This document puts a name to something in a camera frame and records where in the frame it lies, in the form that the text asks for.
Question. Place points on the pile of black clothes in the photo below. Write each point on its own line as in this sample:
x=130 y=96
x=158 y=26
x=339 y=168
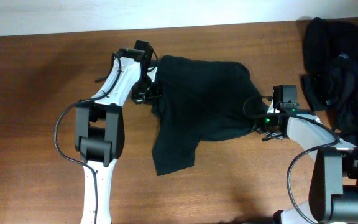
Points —
x=330 y=55

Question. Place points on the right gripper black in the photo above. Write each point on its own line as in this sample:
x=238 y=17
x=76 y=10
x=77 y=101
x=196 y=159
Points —
x=260 y=129

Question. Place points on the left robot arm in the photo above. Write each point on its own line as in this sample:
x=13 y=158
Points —
x=99 y=123

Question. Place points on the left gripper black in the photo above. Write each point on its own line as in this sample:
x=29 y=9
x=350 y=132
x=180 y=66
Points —
x=145 y=93

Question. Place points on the black t-shirt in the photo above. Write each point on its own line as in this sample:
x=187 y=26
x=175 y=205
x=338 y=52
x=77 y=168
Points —
x=200 y=101

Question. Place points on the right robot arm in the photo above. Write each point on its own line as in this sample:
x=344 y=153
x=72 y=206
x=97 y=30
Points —
x=333 y=195

